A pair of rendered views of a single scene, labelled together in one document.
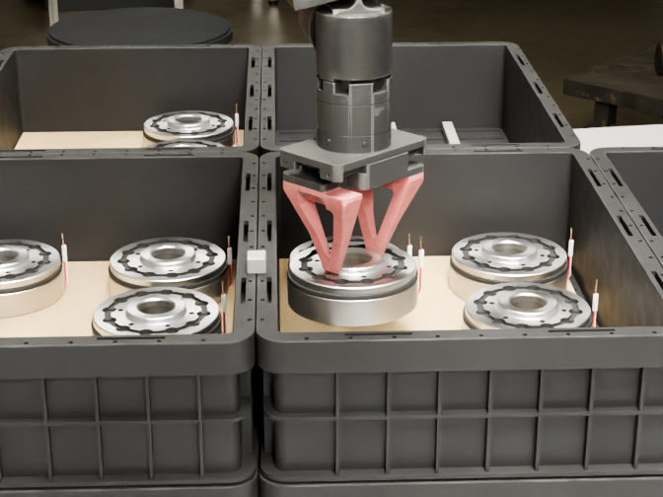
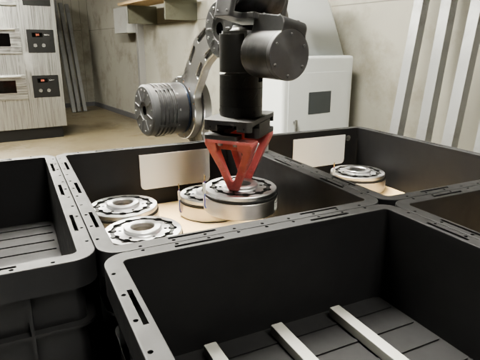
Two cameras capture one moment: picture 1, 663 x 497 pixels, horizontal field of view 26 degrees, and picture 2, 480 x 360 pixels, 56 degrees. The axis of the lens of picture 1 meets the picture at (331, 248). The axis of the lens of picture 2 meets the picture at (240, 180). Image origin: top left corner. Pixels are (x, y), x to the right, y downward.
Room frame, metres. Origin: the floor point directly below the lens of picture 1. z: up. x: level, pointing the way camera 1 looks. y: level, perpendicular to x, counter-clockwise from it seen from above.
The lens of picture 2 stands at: (1.61, -0.27, 1.09)
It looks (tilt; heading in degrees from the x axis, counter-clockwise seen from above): 16 degrees down; 156
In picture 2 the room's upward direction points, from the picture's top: straight up
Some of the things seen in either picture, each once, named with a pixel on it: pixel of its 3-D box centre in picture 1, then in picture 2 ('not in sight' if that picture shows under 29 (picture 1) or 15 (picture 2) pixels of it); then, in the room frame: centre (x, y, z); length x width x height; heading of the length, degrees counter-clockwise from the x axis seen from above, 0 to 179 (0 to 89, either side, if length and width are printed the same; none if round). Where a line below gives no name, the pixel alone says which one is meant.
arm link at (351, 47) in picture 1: (352, 38); (243, 53); (1.06, -0.02, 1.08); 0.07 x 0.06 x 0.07; 10
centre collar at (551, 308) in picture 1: (527, 304); (142, 228); (1.06, -0.16, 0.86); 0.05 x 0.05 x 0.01
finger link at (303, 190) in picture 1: (343, 211); (243, 151); (1.04, -0.01, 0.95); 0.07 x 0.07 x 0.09; 46
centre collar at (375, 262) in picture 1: (352, 261); (240, 184); (1.05, -0.02, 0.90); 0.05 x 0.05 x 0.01
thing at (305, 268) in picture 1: (352, 266); (240, 188); (1.05, -0.02, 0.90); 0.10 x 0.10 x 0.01
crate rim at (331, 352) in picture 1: (447, 242); (190, 182); (1.06, -0.09, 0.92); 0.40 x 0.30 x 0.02; 2
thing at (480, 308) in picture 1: (527, 310); (142, 231); (1.06, -0.16, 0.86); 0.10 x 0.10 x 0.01
